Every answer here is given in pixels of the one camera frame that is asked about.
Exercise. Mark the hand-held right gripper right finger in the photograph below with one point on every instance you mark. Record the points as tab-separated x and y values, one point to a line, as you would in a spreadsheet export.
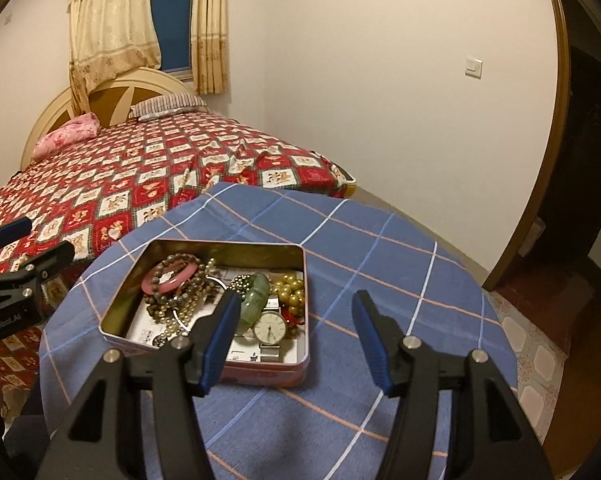
375	345

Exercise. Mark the beige patterned curtain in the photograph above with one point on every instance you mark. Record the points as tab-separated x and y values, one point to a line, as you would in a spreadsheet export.
209	25
113	25

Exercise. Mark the cream wooden headboard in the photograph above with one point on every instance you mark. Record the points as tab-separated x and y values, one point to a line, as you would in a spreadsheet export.
115	90

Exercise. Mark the blue checked tablecloth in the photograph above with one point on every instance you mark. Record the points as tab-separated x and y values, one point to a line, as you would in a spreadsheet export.
355	260

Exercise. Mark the white dial wristwatch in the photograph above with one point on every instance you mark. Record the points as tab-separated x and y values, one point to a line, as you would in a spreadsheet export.
269	329

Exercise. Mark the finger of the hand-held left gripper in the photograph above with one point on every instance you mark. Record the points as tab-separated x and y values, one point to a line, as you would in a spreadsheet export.
10	232
50	260

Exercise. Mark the pink bangle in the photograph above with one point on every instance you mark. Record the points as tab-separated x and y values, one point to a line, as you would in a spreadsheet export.
180	287

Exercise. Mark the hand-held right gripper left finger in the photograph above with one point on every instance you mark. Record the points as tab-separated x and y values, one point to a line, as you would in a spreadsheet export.
220	345

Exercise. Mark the pink metal tin box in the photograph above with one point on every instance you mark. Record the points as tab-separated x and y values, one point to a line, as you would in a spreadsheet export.
260	375

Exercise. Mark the red patterned bed blanket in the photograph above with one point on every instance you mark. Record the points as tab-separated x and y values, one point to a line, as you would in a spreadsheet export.
130	180

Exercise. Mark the green jade bangle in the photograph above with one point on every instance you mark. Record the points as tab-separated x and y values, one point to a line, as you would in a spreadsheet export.
255	292

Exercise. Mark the white light switch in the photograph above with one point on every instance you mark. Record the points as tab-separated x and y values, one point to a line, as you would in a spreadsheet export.
474	66

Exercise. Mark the brown door frame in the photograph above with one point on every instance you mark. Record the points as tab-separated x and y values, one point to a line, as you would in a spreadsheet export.
550	110

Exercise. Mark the striped pillow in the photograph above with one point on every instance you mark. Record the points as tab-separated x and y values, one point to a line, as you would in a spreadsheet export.
168	106

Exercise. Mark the pink pillow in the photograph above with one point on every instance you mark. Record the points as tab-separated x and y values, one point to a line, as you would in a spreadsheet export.
65	135

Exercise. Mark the silver bangle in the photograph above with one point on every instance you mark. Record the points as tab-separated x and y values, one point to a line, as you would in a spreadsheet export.
222	282

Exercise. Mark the window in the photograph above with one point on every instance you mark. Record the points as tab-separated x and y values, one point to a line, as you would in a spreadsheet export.
173	30

